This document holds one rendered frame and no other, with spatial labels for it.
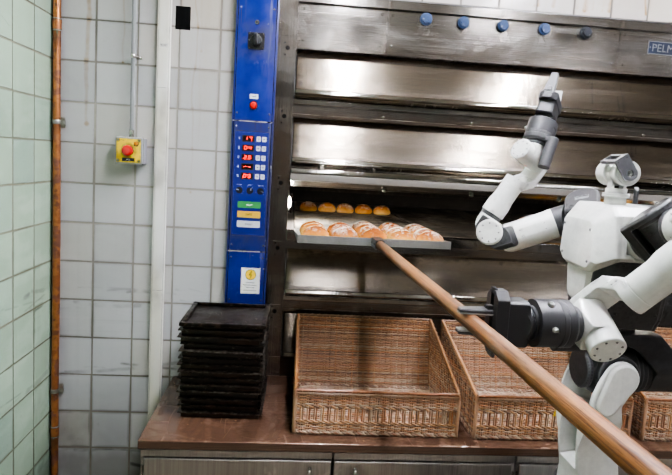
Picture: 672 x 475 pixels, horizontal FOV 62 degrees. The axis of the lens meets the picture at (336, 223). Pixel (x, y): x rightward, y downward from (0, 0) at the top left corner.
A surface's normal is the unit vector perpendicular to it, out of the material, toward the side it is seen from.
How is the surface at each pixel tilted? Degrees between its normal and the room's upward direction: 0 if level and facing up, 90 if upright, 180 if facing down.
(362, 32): 93
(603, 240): 85
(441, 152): 70
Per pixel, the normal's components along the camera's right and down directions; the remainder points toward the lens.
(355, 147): 0.10, -0.23
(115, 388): 0.07, 0.11
